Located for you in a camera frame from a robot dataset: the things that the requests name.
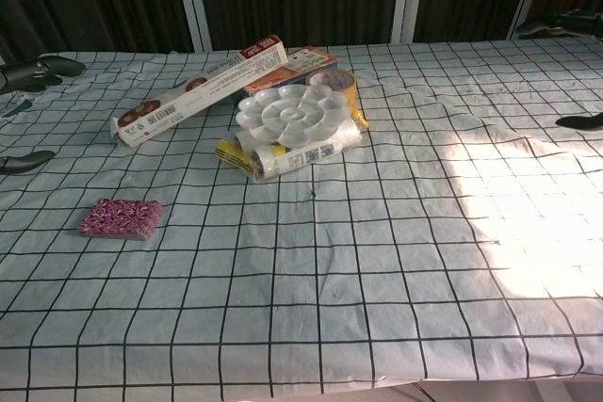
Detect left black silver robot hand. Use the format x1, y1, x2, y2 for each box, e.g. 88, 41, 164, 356
0, 56, 87, 176

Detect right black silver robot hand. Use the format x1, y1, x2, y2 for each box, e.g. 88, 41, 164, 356
514, 9, 603, 133

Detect pink patterned sponge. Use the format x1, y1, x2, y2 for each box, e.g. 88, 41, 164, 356
77, 198, 164, 242

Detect long white cookie box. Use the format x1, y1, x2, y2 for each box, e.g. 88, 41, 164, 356
110, 34, 289, 149

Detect yellow wrapped package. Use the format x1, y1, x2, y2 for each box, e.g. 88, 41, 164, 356
215, 107, 369, 175

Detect brown packing tape roll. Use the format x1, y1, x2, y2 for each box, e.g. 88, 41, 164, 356
304, 67, 359, 107

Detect white flower paint palette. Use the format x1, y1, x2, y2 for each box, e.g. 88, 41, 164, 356
235, 84, 352, 145

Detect orange blue flat box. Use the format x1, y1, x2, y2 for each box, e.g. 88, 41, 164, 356
242, 46, 340, 97

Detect clear plastic bag roll pack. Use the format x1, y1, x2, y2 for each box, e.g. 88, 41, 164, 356
233, 117, 365, 183

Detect white black grid tablecloth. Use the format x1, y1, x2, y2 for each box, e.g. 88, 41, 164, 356
0, 39, 603, 402

